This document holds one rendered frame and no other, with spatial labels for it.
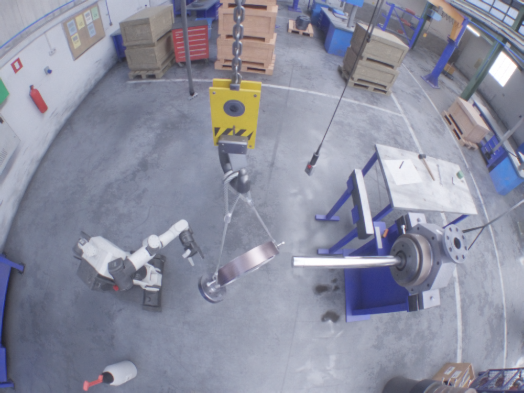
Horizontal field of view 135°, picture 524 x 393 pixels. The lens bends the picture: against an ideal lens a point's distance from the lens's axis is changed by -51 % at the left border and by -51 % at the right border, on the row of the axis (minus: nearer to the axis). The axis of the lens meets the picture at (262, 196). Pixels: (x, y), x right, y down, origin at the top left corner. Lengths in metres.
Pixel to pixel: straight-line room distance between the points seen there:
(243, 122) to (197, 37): 4.60
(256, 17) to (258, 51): 0.71
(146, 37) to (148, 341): 4.72
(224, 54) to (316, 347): 4.93
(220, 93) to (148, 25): 4.37
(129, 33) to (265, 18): 2.58
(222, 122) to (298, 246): 2.25
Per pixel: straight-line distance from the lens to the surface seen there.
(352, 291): 2.59
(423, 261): 1.52
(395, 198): 2.15
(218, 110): 0.29
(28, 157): 4.59
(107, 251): 1.36
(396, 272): 1.66
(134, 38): 4.89
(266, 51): 4.59
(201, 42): 4.91
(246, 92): 0.27
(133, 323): 2.56
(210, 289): 1.39
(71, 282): 3.07
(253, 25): 4.47
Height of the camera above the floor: 2.30
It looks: 60 degrees down
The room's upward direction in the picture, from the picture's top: 11 degrees clockwise
